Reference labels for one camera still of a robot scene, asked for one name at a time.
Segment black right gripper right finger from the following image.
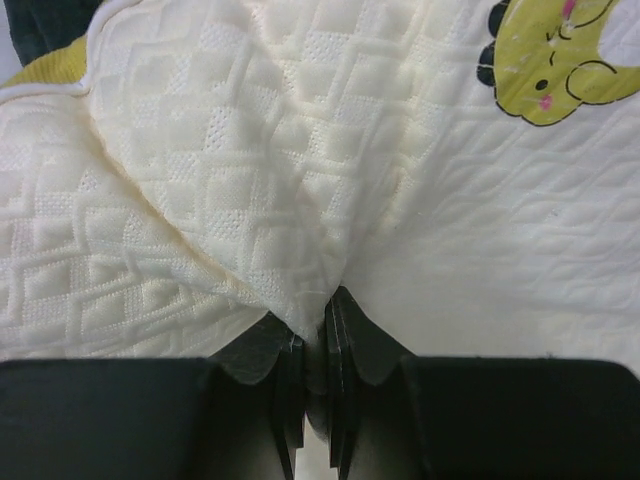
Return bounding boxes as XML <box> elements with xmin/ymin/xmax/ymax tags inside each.
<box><xmin>325</xmin><ymin>288</ymin><xmax>639</xmax><ymax>479</ymax></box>

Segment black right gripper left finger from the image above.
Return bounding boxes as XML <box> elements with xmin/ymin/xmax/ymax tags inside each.
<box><xmin>1</xmin><ymin>315</ymin><xmax>304</xmax><ymax>480</ymax></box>

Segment grey zebra pillowcase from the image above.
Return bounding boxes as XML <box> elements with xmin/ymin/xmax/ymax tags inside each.
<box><xmin>1</xmin><ymin>0</ymin><xmax>102</xmax><ymax>89</ymax></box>

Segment cream quilted pillow yellow trim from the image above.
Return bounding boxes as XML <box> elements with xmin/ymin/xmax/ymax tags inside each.
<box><xmin>1</xmin><ymin>1</ymin><xmax>639</xmax><ymax>368</ymax></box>

